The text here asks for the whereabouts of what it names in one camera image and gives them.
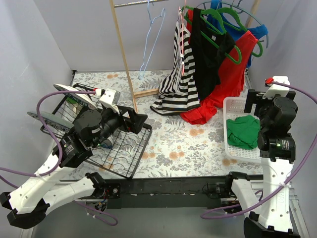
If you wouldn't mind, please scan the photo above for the wooden clothes rack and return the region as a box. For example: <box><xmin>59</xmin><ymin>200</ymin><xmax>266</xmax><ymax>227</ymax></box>
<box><xmin>109</xmin><ymin>0</ymin><xmax>261</xmax><ymax>112</ymax></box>

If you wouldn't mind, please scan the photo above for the blue white bowl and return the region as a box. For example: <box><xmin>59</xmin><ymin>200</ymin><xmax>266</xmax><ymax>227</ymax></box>
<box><xmin>100</xmin><ymin>137</ymin><xmax>113</xmax><ymax>149</ymax></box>

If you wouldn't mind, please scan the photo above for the white plastic basket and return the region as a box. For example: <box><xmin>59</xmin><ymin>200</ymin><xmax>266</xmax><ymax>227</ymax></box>
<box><xmin>223</xmin><ymin>97</ymin><xmax>261</xmax><ymax>164</ymax></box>

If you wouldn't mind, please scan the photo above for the blue tank top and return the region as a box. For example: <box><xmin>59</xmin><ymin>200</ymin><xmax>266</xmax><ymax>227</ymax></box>
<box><xmin>207</xmin><ymin>0</ymin><xmax>268</xmax><ymax>68</ymax></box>

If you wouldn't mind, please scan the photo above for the red tank top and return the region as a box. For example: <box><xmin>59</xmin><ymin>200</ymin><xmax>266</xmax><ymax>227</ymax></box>
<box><xmin>181</xmin><ymin>10</ymin><xmax>258</xmax><ymax>124</ymax></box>

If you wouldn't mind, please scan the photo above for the white patterned plate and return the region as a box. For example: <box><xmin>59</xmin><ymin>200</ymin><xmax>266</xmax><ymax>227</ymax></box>
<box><xmin>53</xmin><ymin>84</ymin><xmax>97</xmax><ymax>110</ymax></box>

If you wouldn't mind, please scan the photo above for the grey round hanger ring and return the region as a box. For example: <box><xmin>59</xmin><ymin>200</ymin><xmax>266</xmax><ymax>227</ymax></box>
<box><xmin>195</xmin><ymin>0</ymin><xmax>271</xmax><ymax>53</ymax></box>

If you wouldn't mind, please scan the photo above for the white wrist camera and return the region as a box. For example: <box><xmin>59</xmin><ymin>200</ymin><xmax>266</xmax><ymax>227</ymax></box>
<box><xmin>94</xmin><ymin>88</ymin><xmax>121</xmax><ymax>114</ymax></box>
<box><xmin>263</xmin><ymin>76</ymin><xmax>290</xmax><ymax>99</ymax></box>

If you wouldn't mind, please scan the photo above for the black wire dish rack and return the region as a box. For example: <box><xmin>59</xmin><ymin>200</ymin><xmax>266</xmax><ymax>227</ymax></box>
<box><xmin>41</xmin><ymin>84</ymin><xmax>152</xmax><ymax>179</ymax></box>

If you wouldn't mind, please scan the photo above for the grey patterned plate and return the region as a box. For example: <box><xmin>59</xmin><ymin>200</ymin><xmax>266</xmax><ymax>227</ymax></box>
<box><xmin>41</xmin><ymin>112</ymin><xmax>74</xmax><ymax>132</ymax></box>

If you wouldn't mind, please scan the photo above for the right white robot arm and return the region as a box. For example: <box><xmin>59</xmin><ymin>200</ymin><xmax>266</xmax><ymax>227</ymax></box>
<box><xmin>224</xmin><ymin>89</ymin><xmax>300</xmax><ymax>238</ymax></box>

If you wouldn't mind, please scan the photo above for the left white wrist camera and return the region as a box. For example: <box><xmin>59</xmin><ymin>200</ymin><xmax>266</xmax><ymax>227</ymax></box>
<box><xmin>94</xmin><ymin>88</ymin><xmax>121</xmax><ymax>114</ymax></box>

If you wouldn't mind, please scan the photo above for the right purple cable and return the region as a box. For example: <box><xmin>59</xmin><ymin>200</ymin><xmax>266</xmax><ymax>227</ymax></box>
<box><xmin>200</xmin><ymin>82</ymin><xmax>317</xmax><ymax>219</ymax></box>

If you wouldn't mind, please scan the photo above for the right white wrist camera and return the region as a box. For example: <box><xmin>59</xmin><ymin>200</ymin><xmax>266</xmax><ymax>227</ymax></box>
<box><xmin>263</xmin><ymin>76</ymin><xmax>290</xmax><ymax>99</ymax></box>

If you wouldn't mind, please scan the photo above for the light blue wire hanger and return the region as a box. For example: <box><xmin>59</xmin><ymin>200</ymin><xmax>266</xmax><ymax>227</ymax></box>
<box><xmin>138</xmin><ymin>0</ymin><xmax>166</xmax><ymax>80</ymax></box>

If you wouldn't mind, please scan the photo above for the green hanger rear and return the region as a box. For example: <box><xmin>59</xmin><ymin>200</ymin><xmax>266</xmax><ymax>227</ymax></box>
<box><xmin>217</xmin><ymin>7</ymin><xmax>263</xmax><ymax>58</ymax></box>

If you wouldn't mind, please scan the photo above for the black white striped top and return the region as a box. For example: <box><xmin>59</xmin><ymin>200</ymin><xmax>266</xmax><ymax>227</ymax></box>
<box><xmin>150</xmin><ymin>20</ymin><xmax>200</xmax><ymax>116</ymax></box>

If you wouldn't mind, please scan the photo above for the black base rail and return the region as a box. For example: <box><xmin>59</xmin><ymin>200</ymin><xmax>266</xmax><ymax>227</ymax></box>
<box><xmin>81</xmin><ymin>172</ymin><xmax>263</xmax><ymax>209</ymax></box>

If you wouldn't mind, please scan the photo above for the black tank top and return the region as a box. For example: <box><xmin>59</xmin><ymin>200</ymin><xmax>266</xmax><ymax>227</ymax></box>
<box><xmin>190</xmin><ymin>8</ymin><xmax>235</xmax><ymax>101</ymax></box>

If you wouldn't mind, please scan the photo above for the green tank top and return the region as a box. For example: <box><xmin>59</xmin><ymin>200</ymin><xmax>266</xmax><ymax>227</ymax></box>
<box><xmin>226</xmin><ymin>115</ymin><xmax>260</xmax><ymax>150</ymax></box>

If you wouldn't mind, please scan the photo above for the pink hanger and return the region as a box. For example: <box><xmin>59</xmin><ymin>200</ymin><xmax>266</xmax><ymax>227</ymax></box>
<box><xmin>178</xmin><ymin>7</ymin><xmax>185</xmax><ymax>76</ymax></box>

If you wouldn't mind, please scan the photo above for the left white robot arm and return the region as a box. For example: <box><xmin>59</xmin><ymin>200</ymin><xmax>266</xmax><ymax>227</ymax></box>
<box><xmin>0</xmin><ymin>106</ymin><xmax>148</xmax><ymax>229</ymax></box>

